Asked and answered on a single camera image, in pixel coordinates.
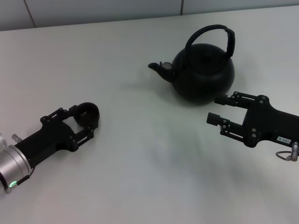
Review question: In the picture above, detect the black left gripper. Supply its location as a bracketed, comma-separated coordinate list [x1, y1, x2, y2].
[14, 105, 96, 165]

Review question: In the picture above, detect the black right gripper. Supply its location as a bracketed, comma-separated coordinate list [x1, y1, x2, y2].
[206, 91, 299, 148]

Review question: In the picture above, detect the small dark teacup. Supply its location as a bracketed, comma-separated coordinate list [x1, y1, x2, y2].
[74, 102, 101, 129]

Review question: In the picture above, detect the black round teapot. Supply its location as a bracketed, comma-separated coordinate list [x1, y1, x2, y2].
[147, 24, 235, 106]

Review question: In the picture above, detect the thin left wrist cable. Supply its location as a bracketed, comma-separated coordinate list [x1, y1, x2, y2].
[14, 167, 36, 187]

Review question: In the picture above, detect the thin wrist cable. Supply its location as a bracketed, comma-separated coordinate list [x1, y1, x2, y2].
[275, 151, 291, 161]
[14, 167, 36, 187]

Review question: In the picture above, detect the thin right wrist cable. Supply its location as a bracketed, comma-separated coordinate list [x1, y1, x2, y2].
[275, 151, 291, 161]

